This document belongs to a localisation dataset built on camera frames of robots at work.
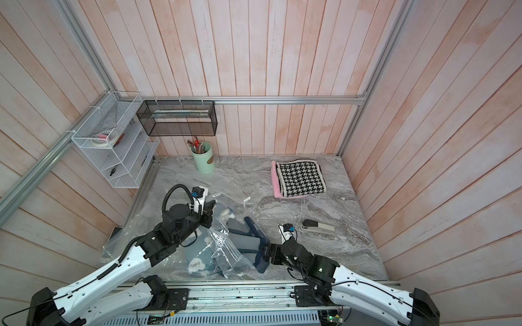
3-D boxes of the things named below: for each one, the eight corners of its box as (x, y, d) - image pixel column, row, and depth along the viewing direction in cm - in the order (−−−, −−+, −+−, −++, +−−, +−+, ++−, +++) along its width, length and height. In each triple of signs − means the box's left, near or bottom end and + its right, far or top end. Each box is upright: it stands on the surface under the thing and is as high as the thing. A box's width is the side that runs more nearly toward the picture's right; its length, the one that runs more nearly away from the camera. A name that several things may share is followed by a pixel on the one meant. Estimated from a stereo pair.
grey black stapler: (301, 229, 93) (303, 225, 89) (301, 224, 95) (303, 219, 91) (332, 234, 92) (336, 229, 88) (332, 228, 94) (335, 223, 90)
